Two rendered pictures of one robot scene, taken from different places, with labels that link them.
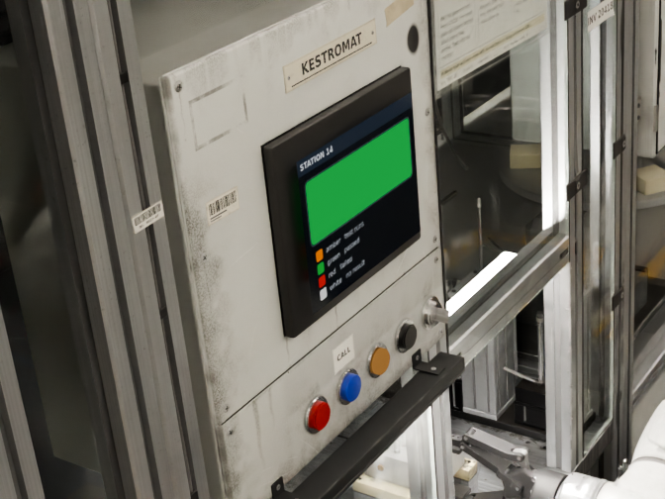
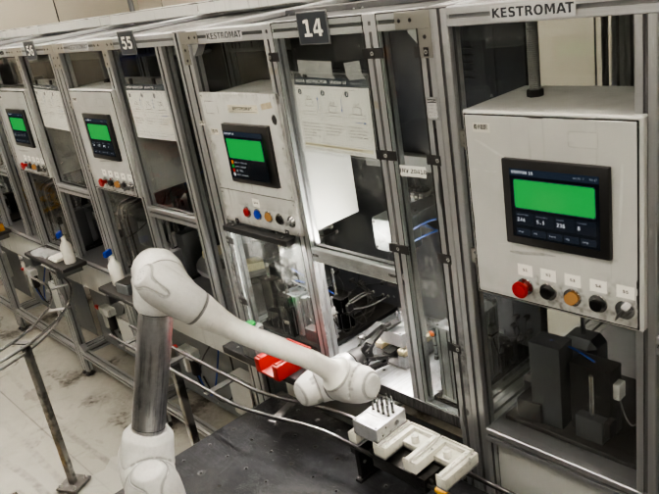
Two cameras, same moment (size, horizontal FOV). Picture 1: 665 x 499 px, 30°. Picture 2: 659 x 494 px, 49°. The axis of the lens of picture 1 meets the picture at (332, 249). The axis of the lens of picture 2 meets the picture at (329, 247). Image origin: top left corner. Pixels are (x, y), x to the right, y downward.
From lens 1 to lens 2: 2.93 m
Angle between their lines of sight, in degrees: 93
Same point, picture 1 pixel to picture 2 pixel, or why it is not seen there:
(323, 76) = (239, 114)
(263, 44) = (221, 95)
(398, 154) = (257, 151)
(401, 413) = (261, 234)
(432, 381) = (275, 237)
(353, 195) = (241, 152)
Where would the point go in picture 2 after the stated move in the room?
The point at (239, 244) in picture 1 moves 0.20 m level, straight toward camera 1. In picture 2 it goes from (220, 144) to (164, 151)
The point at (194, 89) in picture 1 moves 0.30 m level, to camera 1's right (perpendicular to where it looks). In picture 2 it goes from (205, 98) to (170, 118)
